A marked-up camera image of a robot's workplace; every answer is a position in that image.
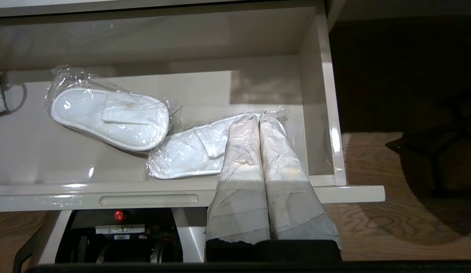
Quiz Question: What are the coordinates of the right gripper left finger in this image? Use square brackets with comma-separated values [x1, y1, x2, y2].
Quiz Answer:
[205, 115, 271, 262]

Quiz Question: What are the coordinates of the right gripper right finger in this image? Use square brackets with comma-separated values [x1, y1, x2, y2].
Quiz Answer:
[259, 115, 342, 262]

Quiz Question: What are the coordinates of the beige cabinet drawer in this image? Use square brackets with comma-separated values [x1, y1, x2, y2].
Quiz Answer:
[0, 0, 386, 212]

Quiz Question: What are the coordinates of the white slipper in plastic wrap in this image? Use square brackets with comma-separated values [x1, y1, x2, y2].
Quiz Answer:
[145, 108, 290, 180]
[46, 65, 182, 153]

